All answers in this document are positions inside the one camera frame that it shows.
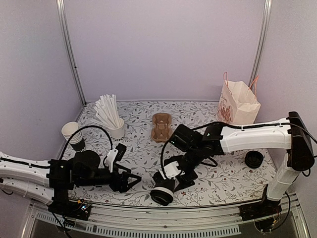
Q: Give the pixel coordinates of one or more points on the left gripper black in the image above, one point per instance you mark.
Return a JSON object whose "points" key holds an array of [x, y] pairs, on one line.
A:
{"points": [[122, 186]]}

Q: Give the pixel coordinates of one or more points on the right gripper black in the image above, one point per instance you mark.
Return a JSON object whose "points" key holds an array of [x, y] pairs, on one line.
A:
{"points": [[186, 181]]}

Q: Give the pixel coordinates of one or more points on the black white paper cup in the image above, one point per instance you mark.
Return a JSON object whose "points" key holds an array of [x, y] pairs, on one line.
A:
{"points": [[165, 185]]}

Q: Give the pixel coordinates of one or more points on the black plastic cup lid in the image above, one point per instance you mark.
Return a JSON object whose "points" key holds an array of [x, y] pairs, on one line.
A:
{"points": [[161, 197]]}

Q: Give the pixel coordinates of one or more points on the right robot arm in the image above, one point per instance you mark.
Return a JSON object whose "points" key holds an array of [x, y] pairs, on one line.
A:
{"points": [[219, 138]]}

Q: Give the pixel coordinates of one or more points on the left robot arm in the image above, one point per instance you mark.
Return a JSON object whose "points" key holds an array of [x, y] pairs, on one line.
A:
{"points": [[49, 181]]}

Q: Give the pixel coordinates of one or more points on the paper takeout bag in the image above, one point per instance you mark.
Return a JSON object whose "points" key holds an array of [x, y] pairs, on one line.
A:
{"points": [[238, 104]]}

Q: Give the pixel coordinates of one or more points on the white cup holding straws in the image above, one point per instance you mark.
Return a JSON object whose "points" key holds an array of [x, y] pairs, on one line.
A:
{"points": [[118, 133]]}

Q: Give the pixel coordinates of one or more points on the brown cardboard cup carrier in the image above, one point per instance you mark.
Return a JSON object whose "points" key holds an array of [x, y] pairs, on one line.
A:
{"points": [[161, 132]]}

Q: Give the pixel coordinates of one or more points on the floral table mat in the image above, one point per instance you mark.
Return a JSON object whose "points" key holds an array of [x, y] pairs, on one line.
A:
{"points": [[232, 181]]}

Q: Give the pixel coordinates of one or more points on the stack of paper cups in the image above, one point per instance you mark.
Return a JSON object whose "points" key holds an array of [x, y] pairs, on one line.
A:
{"points": [[77, 140]]}

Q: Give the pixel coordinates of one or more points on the bundle of wrapped straws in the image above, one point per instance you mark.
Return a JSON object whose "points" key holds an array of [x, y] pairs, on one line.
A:
{"points": [[107, 112]]}

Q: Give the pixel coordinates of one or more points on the stack of black lids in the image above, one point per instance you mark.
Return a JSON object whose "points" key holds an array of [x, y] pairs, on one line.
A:
{"points": [[254, 159]]}

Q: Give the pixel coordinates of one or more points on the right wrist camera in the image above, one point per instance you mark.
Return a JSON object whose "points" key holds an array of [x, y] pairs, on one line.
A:
{"points": [[169, 171]]}

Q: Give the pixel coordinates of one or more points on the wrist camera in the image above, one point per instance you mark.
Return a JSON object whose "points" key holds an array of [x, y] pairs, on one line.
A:
{"points": [[113, 156], [169, 171]]}

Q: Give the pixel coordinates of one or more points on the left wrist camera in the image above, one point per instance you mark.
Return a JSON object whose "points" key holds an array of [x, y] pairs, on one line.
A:
{"points": [[113, 156]]}

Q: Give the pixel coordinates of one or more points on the front aluminium rail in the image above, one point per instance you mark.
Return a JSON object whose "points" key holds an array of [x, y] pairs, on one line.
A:
{"points": [[114, 221]]}

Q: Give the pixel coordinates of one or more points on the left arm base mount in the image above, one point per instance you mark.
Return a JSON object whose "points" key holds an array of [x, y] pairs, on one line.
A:
{"points": [[79, 210]]}

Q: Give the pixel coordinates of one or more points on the right aluminium frame post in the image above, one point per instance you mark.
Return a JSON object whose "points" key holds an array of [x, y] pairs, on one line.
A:
{"points": [[261, 41]]}

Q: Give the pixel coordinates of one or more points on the aluminium frame post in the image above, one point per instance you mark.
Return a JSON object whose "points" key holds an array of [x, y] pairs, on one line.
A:
{"points": [[261, 41], [69, 50]]}

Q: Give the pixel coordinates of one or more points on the left aluminium frame post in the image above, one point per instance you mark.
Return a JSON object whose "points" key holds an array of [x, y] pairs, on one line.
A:
{"points": [[69, 50]]}

